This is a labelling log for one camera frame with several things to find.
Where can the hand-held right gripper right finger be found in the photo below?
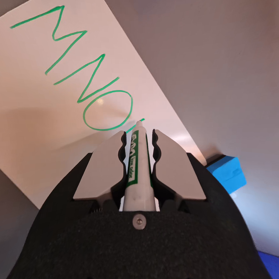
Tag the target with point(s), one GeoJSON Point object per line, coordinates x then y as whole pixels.
{"type": "Point", "coordinates": [178, 174]}

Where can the white whiteboard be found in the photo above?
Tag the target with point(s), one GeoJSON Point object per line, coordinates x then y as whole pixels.
{"type": "Point", "coordinates": [43, 122]}

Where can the blue plastic bin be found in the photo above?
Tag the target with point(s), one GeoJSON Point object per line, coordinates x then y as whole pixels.
{"type": "Point", "coordinates": [269, 265]}

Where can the blue whiteboard eraser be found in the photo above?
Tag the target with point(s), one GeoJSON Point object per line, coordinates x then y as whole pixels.
{"type": "Point", "coordinates": [229, 172]}

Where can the green dry-erase marker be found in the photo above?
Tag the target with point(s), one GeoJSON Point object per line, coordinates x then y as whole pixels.
{"type": "Point", "coordinates": [138, 174]}

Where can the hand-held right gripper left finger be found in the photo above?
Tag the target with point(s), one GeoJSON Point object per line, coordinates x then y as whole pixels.
{"type": "Point", "coordinates": [98, 174]}

